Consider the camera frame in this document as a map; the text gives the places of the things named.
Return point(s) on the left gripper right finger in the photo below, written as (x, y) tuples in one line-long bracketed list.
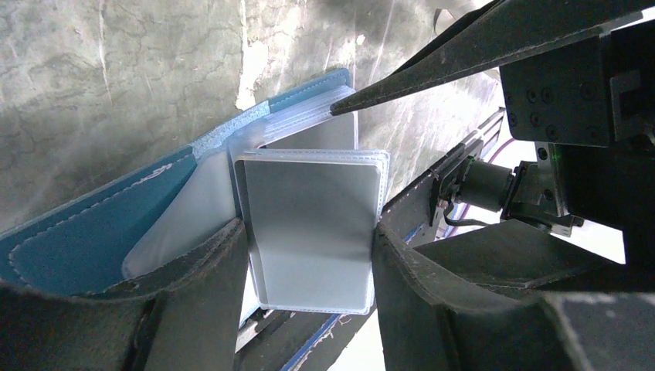
[(509, 297)]

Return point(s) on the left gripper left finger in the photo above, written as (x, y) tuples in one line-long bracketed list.
[(183, 316)]

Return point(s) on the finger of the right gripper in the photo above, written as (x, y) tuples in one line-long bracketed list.
[(500, 33)]

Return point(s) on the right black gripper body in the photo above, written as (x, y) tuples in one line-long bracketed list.
[(589, 109)]

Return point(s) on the blue card holder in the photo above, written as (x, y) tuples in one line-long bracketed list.
[(147, 219)]

